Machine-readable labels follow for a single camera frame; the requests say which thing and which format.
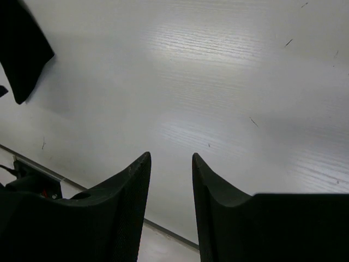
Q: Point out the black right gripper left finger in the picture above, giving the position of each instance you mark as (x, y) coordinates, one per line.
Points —
(34, 237)

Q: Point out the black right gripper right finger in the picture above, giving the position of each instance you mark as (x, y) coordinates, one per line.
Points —
(235, 226)

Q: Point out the black skirt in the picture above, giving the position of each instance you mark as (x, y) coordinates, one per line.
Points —
(25, 51)

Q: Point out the aluminium table edge rail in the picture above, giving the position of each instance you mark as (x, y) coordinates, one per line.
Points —
(109, 216)

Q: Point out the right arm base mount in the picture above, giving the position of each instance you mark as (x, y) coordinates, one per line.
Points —
(32, 180)

